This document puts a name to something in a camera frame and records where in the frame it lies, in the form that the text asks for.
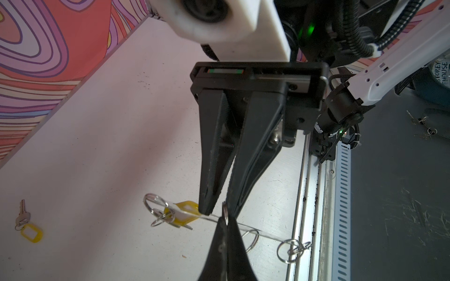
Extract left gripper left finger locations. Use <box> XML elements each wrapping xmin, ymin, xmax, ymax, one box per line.
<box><xmin>198</xmin><ymin>217</ymin><xmax>227</xmax><ymax>281</ymax></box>

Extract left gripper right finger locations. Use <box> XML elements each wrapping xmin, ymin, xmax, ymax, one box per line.
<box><xmin>227</xmin><ymin>216</ymin><xmax>257</xmax><ymax>281</ymax></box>

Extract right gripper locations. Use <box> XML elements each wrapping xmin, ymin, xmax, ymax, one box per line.
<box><xmin>190</xmin><ymin>62</ymin><xmax>329</xmax><ymax>217</ymax></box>

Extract loose key with yellow tag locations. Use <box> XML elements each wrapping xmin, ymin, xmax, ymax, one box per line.
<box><xmin>15</xmin><ymin>199</ymin><xmax>43</xmax><ymax>244</ymax></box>

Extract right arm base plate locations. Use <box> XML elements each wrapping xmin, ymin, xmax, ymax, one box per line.
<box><xmin>309</xmin><ymin>115</ymin><xmax>363</xmax><ymax>164</ymax></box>

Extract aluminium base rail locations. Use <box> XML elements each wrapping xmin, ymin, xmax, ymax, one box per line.
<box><xmin>285</xmin><ymin>135</ymin><xmax>351</xmax><ymax>281</ymax></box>

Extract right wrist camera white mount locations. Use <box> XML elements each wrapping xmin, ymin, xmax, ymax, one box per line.
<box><xmin>150</xmin><ymin>1</ymin><xmax>291</xmax><ymax>62</ymax></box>

